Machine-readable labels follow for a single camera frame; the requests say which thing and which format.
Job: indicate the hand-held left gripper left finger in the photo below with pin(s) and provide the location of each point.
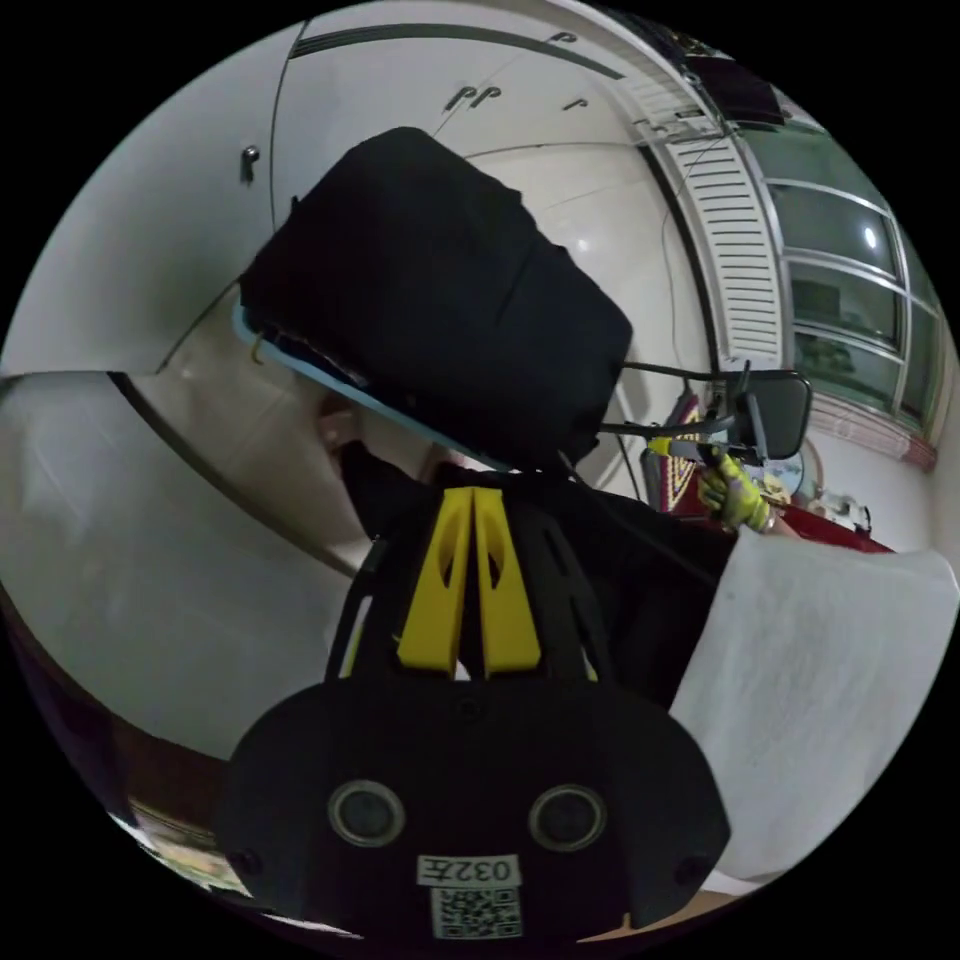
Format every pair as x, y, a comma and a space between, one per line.
439, 592

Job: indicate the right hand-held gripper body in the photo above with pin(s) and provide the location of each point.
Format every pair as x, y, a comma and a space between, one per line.
787, 416

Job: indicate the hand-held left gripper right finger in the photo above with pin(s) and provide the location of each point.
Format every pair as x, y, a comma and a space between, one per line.
504, 600

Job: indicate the black coat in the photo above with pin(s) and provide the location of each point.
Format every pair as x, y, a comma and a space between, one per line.
435, 300

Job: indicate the person's right hand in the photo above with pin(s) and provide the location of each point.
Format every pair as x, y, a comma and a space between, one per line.
731, 495

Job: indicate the red cabinet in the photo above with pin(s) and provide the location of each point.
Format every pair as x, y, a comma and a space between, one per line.
821, 531

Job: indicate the white louvered panel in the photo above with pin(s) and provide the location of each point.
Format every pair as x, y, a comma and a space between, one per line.
739, 247

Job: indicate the window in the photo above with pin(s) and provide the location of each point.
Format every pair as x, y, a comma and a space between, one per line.
840, 225

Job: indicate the white textured cloth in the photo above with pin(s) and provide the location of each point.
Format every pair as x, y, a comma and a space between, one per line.
810, 712

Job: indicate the white cupboard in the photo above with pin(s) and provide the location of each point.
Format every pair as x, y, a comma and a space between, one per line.
412, 82

